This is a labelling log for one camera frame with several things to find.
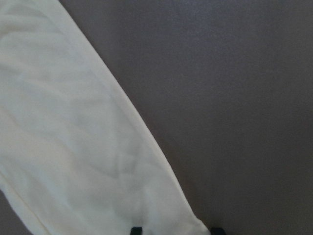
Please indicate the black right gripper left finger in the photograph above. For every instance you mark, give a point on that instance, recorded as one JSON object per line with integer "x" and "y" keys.
{"x": 136, "y": 231}

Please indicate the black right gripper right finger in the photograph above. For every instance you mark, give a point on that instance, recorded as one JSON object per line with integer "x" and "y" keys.
{"x": 217, "y": 231}

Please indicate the cream long-sleeve printed shirt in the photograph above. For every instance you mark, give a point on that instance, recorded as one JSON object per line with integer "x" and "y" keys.
{"x": 76, "y": 158}

